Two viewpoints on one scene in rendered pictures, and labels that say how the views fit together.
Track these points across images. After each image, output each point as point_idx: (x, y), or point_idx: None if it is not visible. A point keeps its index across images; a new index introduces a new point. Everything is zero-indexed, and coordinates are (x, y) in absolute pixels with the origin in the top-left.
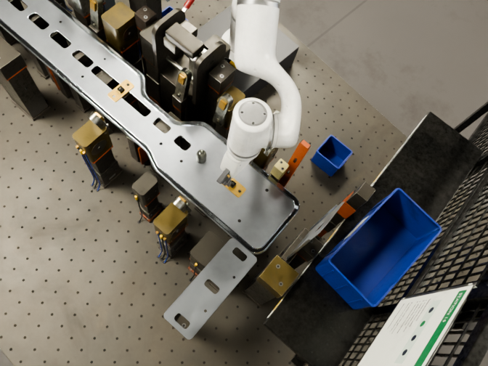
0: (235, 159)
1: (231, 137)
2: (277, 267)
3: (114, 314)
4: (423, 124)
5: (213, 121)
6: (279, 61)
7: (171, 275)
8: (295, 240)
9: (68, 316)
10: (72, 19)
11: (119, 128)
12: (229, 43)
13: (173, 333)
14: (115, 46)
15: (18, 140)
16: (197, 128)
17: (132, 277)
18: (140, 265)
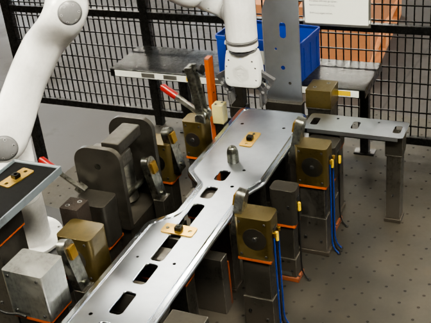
0: (256, 50)
1: (251, 23)
2: (316, 86)
3: (422, 262)
4: (126, 68)
5: (181, 171)
6: (47, 206)
7: (352, 239)
8: (280, 102)
9: None
10: (82, 303)
11: (229, 218)
12: (34, 239)
13: (407, 221)
14: (107, 266)
15: None
16: (199, 172)
17: (374, 263)
18: (358, 262)
